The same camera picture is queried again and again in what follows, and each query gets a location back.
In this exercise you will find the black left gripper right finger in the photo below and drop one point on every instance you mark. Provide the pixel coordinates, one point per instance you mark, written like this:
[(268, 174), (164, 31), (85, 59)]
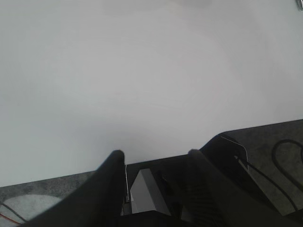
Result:
[(197, 197)]

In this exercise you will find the grey metal bracket block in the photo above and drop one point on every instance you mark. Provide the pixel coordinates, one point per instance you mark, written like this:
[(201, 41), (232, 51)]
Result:
[(146, 195)]

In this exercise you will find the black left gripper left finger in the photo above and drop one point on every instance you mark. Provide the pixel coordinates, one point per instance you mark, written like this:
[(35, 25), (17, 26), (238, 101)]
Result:
[(94, 203)]

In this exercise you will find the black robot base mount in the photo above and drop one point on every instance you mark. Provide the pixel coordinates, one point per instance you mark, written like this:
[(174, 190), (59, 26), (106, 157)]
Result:
[(238, 196)]

